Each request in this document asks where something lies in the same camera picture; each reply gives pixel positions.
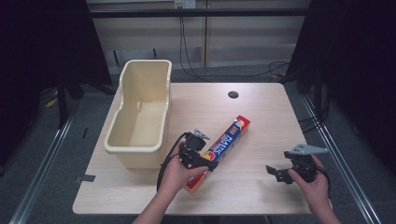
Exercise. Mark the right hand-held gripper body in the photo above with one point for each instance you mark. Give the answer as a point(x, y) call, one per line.
point(303, 165)

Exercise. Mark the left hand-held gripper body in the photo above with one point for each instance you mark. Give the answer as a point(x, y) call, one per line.
point(193, 146)

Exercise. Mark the long colourful plastic wrap box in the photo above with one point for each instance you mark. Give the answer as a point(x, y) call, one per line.
point(232, 137)

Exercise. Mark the cream plastic bin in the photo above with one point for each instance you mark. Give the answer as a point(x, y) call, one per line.
point(146, 93)

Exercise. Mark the person's right hand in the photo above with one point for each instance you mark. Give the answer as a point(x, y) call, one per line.
point(317, 189)

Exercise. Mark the person's left hand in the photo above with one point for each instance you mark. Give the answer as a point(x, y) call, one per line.
point(174, 177)

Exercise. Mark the grey tape strip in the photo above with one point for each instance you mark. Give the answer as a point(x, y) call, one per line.
point(85, 178)

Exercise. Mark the dark curtain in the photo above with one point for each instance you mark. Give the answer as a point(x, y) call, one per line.
point(40, 46)
point(351, 62)

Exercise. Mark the black horizontal bar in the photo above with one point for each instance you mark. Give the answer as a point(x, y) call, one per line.
point(199, 12)

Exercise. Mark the black metal stand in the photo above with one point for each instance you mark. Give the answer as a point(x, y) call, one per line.
point(62, 102)

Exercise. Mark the yellow floor tape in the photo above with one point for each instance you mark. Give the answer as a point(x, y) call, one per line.
point(51, 102)

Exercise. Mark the metal floor rail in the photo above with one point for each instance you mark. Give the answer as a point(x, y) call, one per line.
point(339, 161)
point(40, 174)

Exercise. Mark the white wall socket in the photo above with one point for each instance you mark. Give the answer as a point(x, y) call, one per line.
point(185, 3)

